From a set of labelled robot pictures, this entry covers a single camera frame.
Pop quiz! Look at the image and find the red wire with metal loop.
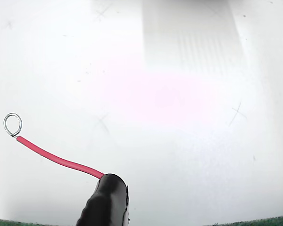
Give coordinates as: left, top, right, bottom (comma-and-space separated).
3, 113, 105, 180

